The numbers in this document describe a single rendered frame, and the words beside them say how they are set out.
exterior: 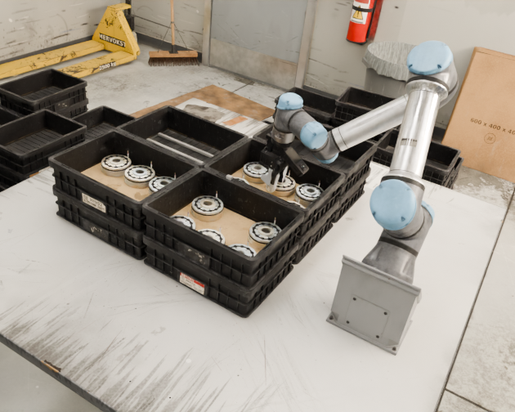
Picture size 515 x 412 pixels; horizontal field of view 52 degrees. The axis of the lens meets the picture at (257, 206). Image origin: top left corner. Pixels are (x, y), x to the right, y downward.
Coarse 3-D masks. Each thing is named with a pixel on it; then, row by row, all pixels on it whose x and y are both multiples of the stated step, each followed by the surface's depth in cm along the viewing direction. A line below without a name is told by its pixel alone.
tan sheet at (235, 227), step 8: (184, 208) 174; (224, 208) 176; (192, 216) 171; (224, 216) 173; (232, 216) 173; (240, 216) 174; (200, 224) 168; (208, 224) 168; (216, 224) 169; (224, 224) 169; (232, 224) 170; (240, 224) 170; (248, 224) 171; (224, 232) 166; (232, 232) 166; (240, 232) 167; (248, 232) 167; (232, 240) 163; (240, 240) 163; (248, 240) 164; (256, 248) 161
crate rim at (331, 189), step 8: (240, 144) 193; (264, 144) 196; (232, 152) 189; (216, 160) 182; (304, 160) 189; (208, 168) 177; (328, 168) 186; (224, 176) 174; (344, 176) 182; (248, 184) 172; (336, 184) 177; (264, 192) 169; (328, 192) 173; (280, 200) 166; (320, 200) 169; (304, 208) 163; (312, 208) 165; (304, 216) 164
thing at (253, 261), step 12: (204, 168) 177; (228, 180) 172; (168, 192) 164; (252, 192) 168; (144, 204) 156; (288, 204) 164; (156, 216) 154; (300, 216) 160; (180, 228) 150; (192, 228) 149; (288, 228) 154; (204, 240) 147; (216, 240) 146; (276, 240) 149; (228, 252) 144; (264, 252) 144; (252, 264) 141
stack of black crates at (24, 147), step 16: (48, 112) 272; (0, 128) 253; (16, 128) 262; (32, 128) 270; (48, 128) 278; (64, 128) 271; (80, 128) 260; (0, 144) 257; (16, 144) 262; (32, 144) 264; (48, 144) 245; (64, 144) 255; (0, 160) 244; (16, 160) 239; (32, 160) 242; (0, 176) 252; (16, 176) 242
